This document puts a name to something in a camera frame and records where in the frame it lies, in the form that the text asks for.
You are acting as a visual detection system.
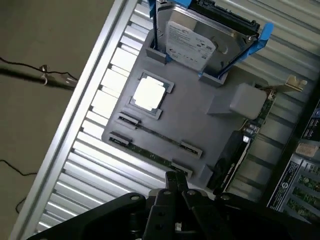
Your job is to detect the silver CPU chip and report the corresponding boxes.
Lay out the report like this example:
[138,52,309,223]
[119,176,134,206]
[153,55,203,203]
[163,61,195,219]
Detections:
[132,76,168,111]

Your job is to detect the thin black floor cable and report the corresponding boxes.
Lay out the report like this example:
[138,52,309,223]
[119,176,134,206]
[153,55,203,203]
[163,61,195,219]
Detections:
[0,159,39,214]
[0,56,79,81]

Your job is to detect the black open PC case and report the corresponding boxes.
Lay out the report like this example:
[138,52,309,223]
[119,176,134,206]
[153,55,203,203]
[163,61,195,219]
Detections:
[259,82,320,226]

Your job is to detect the silver hard disk drive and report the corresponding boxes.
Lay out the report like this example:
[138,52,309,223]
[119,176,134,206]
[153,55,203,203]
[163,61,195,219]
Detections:
[156,0,260,74]

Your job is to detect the black graphics card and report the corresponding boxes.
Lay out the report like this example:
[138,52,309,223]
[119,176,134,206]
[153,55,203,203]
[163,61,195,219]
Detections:
[206,74,308,196]

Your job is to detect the green RAM stick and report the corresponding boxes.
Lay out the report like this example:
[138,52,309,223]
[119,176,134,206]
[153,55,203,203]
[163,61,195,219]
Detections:
[109,132,193,177]

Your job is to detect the grey printed parts rack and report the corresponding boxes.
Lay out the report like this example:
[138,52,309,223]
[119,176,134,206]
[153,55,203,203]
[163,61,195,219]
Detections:
[101,27,267,189]

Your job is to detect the blue plastic disk caddy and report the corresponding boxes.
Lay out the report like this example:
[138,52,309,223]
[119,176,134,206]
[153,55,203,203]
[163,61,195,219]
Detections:
[147,0,274,81]

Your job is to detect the black metal stand pole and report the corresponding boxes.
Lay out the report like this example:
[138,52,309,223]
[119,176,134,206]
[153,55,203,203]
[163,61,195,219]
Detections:
[0,65,79,90]

